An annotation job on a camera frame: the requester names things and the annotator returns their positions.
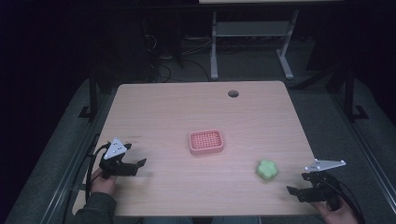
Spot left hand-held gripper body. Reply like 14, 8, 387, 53
98, 136, 138, 180

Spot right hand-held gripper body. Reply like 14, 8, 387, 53
297, 159, 347, 211

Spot person's right hand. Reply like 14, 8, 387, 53
312, 197, 360, 224

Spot person's left hand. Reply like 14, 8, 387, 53
90, 167, 118, 196

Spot green flower-shaped soap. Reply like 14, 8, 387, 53
255, 159, 279, 182

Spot black metal stand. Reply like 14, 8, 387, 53
340, 62, 371, 123
78, 66, 101, 123

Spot pink soap dish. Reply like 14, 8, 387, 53
188, 128, 225, 157

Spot white metal stand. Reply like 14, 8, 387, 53
209, 8, 301, 80

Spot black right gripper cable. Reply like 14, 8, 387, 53
321, 178, 366, 224

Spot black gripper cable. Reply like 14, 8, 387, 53
321, 178, 366, 224
84, 142, 112, 203

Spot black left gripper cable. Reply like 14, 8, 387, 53
84, 142, 112, 203

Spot cables on floor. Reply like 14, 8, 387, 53
142, 33, 214, 84

